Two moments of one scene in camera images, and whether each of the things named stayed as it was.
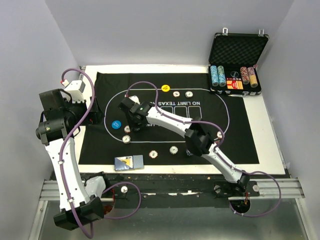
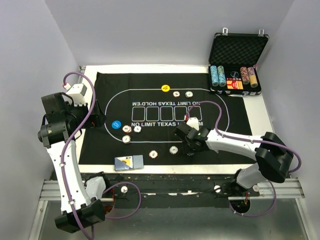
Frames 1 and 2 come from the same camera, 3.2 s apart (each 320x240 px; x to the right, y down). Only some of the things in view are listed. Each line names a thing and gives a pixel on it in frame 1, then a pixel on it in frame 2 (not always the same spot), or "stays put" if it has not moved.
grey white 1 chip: x=126 y=139 stays put
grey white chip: x=189 y=94 stays put
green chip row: x=221 y=76 stays put
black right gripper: x=133 y=126 → x=189 y=148
